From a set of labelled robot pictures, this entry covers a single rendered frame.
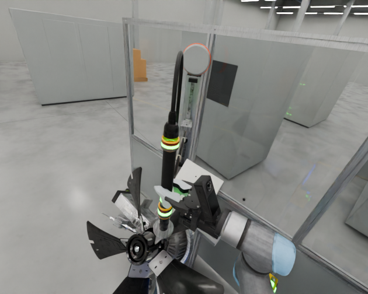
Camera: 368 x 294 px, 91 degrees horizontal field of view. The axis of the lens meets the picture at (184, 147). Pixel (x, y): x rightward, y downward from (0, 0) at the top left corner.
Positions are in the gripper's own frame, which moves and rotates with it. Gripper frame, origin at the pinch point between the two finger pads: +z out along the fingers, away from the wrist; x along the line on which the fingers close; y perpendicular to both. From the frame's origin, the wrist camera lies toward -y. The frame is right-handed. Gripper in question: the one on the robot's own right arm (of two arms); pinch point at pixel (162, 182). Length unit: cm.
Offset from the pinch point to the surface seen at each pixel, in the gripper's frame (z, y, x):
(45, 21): 494, -28, 216
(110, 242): 26, 51, -5
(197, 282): -17.9, 42.5, 1.5
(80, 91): 481, 128, 255
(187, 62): 31, -25, 60
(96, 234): 34, 50, -6
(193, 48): 29, -32, 61
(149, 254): 2.8, 39.0, -2.2
